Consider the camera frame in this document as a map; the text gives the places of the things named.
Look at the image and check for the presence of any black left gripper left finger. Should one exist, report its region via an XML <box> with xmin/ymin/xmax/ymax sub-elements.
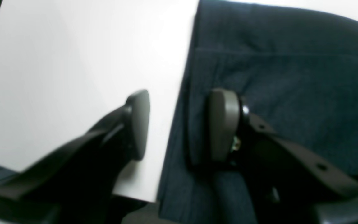
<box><xmin>0</xmin><ymin>90</ymin><xmax>150</xmax><ymax>224</ymax></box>

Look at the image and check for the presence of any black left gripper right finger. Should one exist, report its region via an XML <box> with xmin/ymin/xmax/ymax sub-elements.
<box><xmin>207</xmin><ymin>88</ymin><xmax>358</xmax><ymax>224</ymax></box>

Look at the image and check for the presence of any dark navy long-sleeve shirt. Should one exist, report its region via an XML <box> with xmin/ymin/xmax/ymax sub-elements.
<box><xmin>158</xmin><ymin>0</ymin><xmax>358</xmax><ymax>224</ymax></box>

